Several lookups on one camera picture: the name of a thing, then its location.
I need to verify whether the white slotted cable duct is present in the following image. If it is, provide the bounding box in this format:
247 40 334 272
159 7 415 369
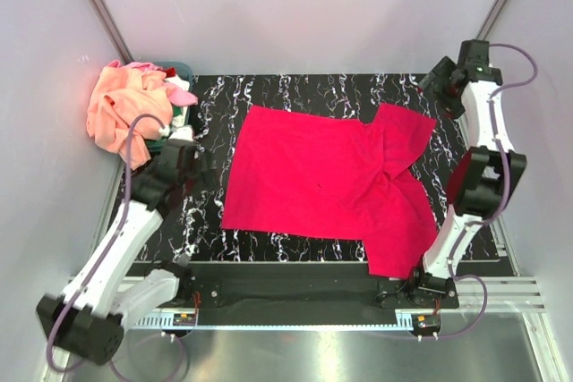
133 310 438 331

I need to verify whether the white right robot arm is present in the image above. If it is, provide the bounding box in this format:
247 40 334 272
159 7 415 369
406 39 527 308

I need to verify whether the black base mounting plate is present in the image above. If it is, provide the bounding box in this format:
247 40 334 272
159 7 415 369
157 262 459 319

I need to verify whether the green garment in basket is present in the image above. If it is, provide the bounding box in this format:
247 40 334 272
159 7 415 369
145 105 188 154

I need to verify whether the white garment in basket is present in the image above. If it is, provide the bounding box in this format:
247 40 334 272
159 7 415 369
165 76 197 139

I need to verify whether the red garment in basket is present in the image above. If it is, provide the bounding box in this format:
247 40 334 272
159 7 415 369
163 67 178 78

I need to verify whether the teal laundry basket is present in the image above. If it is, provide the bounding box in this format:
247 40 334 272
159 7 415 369
145 60 195 154

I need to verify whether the left aluminium frame post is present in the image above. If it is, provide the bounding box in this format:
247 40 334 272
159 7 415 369
89 0 133 64

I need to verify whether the light pink garment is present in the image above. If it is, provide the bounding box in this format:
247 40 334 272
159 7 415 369
126 62 198 107

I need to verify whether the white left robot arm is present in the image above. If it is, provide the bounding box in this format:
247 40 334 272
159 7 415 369
36 138 212 365

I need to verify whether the peach orange t shirt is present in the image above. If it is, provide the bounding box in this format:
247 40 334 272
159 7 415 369
86 61 175 170

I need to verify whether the magenta red t shirt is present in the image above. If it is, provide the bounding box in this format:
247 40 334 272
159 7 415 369
222 104 437 278

